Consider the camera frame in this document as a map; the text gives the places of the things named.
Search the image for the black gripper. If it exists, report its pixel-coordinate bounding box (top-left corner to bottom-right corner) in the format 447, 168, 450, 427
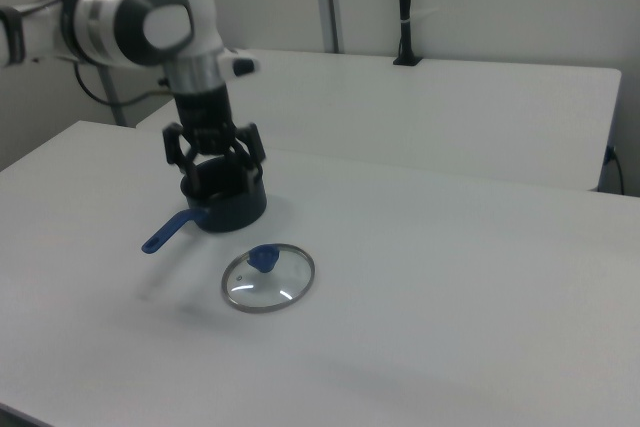
160, 82, 266, 194

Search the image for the glass lid with blue knob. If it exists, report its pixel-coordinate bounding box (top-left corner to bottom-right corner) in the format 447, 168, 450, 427
221, 243, 316, 314

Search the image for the white adjacent table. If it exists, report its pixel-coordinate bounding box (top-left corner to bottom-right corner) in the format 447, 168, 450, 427
135, 49, 623, 192

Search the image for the dark saucepan with blue handle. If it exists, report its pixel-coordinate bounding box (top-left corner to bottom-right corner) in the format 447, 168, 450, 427
141, 156, 268, 255

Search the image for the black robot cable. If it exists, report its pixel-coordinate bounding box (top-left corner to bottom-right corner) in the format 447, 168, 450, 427
73, 61, 174, 107

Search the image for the black pole with cable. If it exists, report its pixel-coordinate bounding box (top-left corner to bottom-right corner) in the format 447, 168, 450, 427
392, 0, 424, 67

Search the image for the black cable with blue plug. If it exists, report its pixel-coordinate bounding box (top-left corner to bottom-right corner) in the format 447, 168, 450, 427
603, 144, 626, 195

